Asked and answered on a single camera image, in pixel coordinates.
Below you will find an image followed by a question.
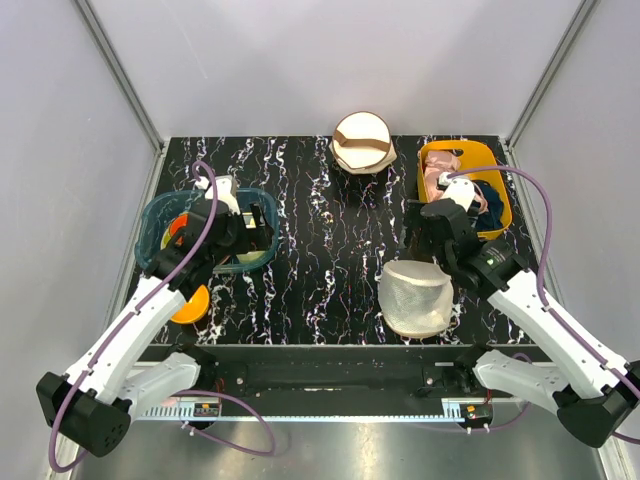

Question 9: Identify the white mesh laundry bag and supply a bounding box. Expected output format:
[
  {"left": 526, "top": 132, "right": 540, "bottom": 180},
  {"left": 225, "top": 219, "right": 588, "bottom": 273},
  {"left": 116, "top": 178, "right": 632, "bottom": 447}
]
[{"left": 378, "top": 260, "right": 454, "bottom": 339}]

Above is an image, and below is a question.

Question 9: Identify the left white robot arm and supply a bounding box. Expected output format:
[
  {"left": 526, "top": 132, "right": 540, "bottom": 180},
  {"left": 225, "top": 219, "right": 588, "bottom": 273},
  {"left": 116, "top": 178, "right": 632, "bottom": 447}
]
[{"left": 36, "top": 198, "right": 277, "bottom": 457}]

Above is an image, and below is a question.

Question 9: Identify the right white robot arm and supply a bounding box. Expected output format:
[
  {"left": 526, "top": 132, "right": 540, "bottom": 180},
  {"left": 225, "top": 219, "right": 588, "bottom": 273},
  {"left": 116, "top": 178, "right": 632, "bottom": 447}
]
[{"left": 404, "top": 199, "right": 639, "bottom": 448}]

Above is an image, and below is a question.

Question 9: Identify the dark blue bra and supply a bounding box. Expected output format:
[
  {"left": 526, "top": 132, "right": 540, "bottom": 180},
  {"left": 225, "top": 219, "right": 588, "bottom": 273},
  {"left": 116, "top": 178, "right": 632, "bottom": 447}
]
[{"left": 468, "top": 180, "right": 504, "bottom": 232}]

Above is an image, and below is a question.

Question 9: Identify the pink bra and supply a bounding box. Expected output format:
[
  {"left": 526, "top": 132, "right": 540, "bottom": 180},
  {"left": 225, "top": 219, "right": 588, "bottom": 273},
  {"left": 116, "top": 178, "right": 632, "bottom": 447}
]
[{"left": 423, "top": 150, "right": 461, "bottom": 202}]

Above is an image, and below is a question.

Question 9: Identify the beige folded laundry bag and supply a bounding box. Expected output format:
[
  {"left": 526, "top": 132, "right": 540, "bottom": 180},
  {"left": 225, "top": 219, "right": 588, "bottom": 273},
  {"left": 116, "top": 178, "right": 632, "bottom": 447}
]
[{"left": 329, "top": 111, "right": 397, "bottom": 175}]

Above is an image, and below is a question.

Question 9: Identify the cream white cup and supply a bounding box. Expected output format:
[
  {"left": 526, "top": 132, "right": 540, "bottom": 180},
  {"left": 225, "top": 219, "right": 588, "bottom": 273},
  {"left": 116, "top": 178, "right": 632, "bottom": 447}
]
[{"left": 236, "top": 251, "right": 265, "bottom": 264}]

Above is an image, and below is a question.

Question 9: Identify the orange cup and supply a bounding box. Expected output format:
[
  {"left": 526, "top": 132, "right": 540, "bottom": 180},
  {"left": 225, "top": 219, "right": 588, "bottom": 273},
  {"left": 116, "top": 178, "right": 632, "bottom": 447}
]
[{"left": 166, "top": 213, "right": 188, "bottom": 238}]

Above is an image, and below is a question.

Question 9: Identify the teal transparent plastic bin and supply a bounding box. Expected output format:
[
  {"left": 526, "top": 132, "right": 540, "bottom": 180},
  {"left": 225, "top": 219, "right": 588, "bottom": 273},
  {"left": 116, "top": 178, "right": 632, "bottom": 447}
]
[{"left": 135, "top": 187, "right": 279, "bottom": 275}]

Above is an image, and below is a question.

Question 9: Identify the yellow plastic basket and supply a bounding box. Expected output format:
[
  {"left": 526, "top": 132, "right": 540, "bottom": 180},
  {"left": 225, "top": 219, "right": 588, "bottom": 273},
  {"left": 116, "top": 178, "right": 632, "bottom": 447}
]
[{"left": 417, "top": 140, "right": 513, "bottom": 240}]

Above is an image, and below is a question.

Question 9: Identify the yellow orange bowl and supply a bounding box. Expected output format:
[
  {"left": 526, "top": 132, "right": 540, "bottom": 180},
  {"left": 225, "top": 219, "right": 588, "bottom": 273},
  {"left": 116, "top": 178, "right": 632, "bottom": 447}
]
[{"left": 171, "top": 285, "right": 210, "bottom": 325}]

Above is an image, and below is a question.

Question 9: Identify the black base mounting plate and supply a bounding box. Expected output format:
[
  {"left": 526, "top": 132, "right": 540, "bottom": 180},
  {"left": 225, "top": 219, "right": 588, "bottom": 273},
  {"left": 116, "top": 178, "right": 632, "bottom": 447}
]
[{"left": 140, "top": 344, "right": 487, "bottom": 398}]

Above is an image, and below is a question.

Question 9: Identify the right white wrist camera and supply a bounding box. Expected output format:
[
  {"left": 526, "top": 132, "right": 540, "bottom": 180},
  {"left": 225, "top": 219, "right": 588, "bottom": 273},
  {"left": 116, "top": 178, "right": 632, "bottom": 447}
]
[{"left": 438, "top": 172, "right": 475, "bottom": 211}]

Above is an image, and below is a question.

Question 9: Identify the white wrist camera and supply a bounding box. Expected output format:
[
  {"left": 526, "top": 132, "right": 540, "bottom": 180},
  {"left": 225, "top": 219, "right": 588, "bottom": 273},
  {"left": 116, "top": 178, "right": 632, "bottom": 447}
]
[
  {"left": 195, "top": 175, "right": 241, "bottom": 215},
  {"left": 438, "top": 172, "right": 475, "bottom": 211}
]

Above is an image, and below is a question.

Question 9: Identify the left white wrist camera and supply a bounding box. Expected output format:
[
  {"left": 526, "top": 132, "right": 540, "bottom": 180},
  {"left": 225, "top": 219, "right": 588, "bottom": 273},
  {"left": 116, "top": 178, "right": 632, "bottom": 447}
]
[{"left": 195, "top": 175, "right": 241, "bottom": 215}]

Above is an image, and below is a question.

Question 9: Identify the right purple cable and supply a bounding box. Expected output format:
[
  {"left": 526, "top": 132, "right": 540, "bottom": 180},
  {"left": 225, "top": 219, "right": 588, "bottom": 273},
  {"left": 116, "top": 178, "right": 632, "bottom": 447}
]
[{"left": 444, "top": 166, "right": 640, "bottom": 444}]

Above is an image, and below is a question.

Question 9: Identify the purple cable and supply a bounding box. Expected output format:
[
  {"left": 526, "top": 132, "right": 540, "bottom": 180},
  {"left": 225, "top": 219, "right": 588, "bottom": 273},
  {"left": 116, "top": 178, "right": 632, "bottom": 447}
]
[
  {"left": 47, "top": 160, "right": 276, "bottom": 474},
  {"left": 444, "top": 166, "right": 640, "bottom": 444}
]

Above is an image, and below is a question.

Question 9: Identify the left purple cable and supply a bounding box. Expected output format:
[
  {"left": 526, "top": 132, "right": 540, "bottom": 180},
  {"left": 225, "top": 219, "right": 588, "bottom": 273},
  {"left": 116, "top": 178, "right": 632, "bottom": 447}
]
[{"left": 47, "top": 160, "right": 276, "bottom": 474}]

